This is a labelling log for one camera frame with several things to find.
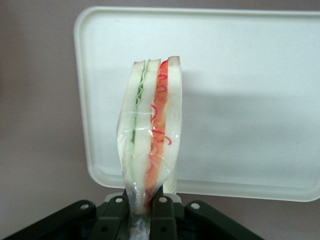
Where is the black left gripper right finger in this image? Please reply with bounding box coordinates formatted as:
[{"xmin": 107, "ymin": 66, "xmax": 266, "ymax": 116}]
[{"xmin": 149, "ymin": 194, "xmax": 182, "ymax": 240}]

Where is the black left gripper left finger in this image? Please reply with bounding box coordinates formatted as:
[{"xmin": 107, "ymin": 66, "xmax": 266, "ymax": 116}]
[{"xmin": 95, "ymin": 194, "xmax": 131, "ymax": 240}]

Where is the triangle sandwich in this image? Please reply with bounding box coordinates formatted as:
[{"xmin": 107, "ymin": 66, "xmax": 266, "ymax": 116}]
[{"xmin": 115, "ymin": 55, "xmax": 184, "ymax": 240}]

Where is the cream plastic tray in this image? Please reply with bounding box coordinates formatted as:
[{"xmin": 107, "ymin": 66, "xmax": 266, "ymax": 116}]
[{"xmin": 73, "ymin": 5, "xmax": 320, "ymax": 203}]

